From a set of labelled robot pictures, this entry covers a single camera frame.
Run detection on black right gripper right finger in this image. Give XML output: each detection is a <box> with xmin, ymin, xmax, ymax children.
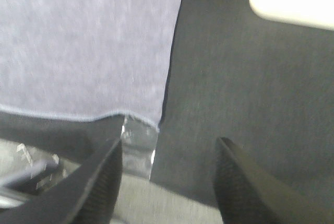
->
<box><xmin>213</xmin><ymin>137</ymin><xmax>333</xmax><ymax>223</ymax></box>

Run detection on black mat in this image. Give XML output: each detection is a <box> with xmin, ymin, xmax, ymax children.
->
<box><xmin>1</xmin><ymin>0</ymin><xmax>333</xmax><ymax>209</ymax></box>

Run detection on right clear tape strip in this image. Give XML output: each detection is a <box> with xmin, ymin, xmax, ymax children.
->
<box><xmin>121</xmin><ymin>116</ymin><xmax>158</xmax><ymax>180</ymax></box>

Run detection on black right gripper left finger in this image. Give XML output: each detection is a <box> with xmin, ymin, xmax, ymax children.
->
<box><xmin>1</xmin><ymin>139</ymin><xmax>122</xmax><ymax>223</ymax></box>

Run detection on grey-purple towel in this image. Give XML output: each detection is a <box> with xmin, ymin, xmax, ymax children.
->
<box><xmin>1</xmin><ymin>0</ymin><xmax>181</xmax><ymax>128</ymax></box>

